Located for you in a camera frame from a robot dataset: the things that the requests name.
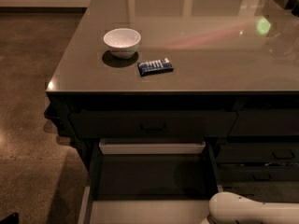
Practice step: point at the dark drawer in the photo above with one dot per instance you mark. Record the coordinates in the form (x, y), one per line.
(274, 122)
(258, 173)
(150, 188)
(258, 152)
(189, 125)

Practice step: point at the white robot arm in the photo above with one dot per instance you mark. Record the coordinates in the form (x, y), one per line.
(230, 208)

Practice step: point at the dark drawer cabinet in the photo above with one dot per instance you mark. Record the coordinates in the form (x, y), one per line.
(227, 55)

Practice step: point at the blue snack packet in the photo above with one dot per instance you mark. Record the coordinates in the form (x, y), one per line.
(155, 67)

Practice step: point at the white ceramic bowl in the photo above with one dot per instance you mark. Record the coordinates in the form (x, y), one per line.
(123, 43)

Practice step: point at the dark object floor corner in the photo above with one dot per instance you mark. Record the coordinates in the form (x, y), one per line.
(11, 219)

